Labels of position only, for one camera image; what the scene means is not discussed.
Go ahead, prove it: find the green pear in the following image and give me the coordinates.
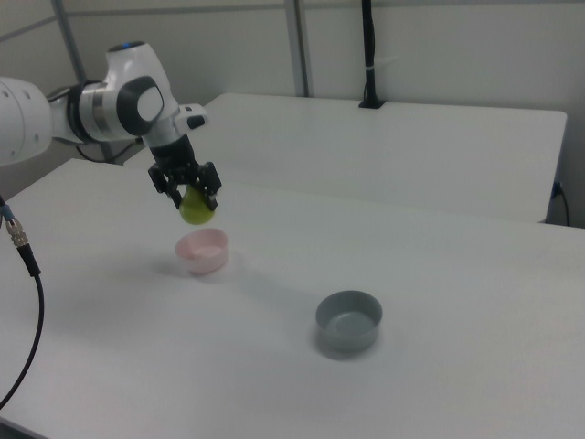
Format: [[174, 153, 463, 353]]
[[177, 185, 217, 227]]

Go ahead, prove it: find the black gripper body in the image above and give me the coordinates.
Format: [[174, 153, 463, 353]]
[[145, 134, 205, 185]]

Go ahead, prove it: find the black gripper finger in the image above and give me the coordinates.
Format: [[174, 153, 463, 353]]
[[147, 165, 185, 210], [195, 160, 224, 212]]

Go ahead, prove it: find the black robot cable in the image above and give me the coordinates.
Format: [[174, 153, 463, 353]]
[[72, 136, 141, 163]]

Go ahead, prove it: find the grey partition post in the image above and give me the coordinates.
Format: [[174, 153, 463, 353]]
[[50, 0, 89, 84], [283, 0, 317, 98]]

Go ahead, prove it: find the grey bowl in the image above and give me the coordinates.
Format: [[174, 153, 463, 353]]
[[314, 289, 384, 353]]

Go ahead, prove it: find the pink bowl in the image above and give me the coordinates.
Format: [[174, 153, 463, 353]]
[[175, 228, 229, 276]]

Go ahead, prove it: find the black cable with metal connector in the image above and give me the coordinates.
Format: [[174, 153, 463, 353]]
[[0, 194, 46, 412]]

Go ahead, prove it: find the black camera pole with base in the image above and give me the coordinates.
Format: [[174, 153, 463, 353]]
[[357, 0, 388, 110]]

